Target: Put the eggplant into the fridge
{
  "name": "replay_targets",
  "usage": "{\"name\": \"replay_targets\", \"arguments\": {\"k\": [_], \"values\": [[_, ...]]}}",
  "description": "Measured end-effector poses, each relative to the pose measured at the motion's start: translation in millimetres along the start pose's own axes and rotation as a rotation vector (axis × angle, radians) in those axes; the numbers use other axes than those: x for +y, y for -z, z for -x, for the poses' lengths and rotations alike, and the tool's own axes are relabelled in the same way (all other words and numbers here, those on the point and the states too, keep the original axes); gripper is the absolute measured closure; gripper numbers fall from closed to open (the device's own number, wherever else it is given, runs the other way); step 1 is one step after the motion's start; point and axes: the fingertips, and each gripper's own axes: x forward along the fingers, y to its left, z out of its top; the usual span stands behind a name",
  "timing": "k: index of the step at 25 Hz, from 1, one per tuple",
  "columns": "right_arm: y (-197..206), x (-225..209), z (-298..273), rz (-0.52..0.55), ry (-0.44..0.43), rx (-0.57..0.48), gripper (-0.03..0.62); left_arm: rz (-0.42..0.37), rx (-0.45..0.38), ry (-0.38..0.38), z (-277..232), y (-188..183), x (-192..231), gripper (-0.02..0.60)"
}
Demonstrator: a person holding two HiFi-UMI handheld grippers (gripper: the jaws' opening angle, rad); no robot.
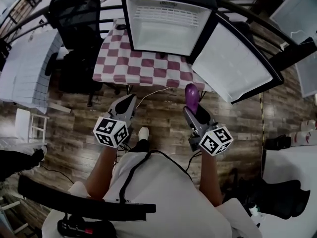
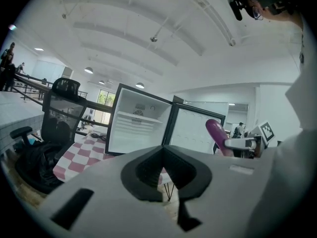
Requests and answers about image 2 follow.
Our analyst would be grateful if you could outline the red white checkered tablecloth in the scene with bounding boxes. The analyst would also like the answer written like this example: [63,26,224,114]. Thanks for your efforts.
[53,132,171,185]

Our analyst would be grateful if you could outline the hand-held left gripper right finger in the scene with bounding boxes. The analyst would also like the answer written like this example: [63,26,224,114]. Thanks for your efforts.
[162,145,213,200]

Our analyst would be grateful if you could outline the black hairpin table leg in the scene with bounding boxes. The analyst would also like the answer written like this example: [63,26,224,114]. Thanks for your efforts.
[163,182,175,202]

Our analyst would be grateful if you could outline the window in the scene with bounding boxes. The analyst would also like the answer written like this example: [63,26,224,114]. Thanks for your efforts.
[98,89,116,106]

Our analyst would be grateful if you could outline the black head-mounted camera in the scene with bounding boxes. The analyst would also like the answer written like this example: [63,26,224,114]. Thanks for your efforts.
[227,0,288,21]

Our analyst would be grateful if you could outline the black metal railing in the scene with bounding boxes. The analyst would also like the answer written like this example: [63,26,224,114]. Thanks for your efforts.
[0,73,112,114]

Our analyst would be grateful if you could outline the white tiled partition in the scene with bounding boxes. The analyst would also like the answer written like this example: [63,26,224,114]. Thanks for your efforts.
[0,90,45,153]

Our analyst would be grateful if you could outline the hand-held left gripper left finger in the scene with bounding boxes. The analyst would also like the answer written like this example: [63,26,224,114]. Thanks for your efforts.
[120,145,164,202]

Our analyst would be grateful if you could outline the person in white shirt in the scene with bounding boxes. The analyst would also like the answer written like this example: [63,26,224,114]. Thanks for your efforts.
[247,8,317,238]

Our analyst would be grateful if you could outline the black mesh office chair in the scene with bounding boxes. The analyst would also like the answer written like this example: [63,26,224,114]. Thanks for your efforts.
[9,77,89,194]

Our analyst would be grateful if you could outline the white mini fridge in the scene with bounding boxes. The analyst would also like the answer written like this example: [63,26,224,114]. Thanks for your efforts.
[105,83,226,156]

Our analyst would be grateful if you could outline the purple eggplant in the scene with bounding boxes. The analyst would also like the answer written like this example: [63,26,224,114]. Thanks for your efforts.
[205,119,235,157]

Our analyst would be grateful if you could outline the white mini fridge shelf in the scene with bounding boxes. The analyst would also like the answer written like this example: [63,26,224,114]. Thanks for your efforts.
[116,110,164,123]

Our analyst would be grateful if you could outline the person's head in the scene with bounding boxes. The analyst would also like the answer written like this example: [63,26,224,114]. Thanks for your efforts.
[247,0,303,24]

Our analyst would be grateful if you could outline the person's glasses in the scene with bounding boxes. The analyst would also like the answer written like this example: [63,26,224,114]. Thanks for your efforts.
[252,5,264,21]

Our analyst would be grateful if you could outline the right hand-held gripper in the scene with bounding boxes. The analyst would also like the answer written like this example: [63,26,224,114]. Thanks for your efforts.
[224,119,276,158]

